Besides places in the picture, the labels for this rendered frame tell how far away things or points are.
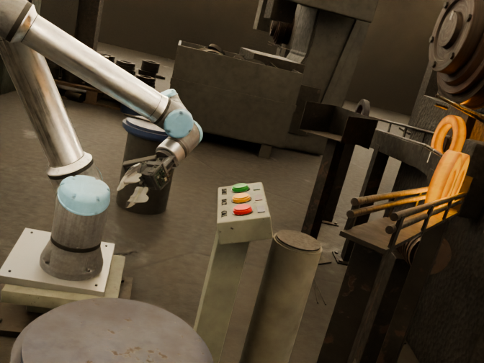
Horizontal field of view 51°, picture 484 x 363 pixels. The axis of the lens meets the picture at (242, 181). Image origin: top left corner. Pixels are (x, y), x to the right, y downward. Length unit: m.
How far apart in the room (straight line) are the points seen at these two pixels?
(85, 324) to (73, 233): 0.67
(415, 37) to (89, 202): 11.38
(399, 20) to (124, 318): 11.71
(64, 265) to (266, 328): 0.66
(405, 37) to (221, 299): 11.48
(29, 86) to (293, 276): 0.94
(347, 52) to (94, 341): 4.14
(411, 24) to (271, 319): 11.47
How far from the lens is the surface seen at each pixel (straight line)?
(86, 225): 1.56
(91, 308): 0.97
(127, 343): 0.90
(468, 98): 1.83
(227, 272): 1.15
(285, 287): 1.21
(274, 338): 1.28
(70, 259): 1.61
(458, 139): 1.88
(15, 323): 1.66
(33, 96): 1.63
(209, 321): 1.21
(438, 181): 1.25
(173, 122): 1.53
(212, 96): 4.12
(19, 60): 1.61
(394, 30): 12.36
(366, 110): 2.90
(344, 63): 4.77
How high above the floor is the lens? 0.95
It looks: 16 degrees down
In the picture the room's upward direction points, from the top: 14 degrees clockwise
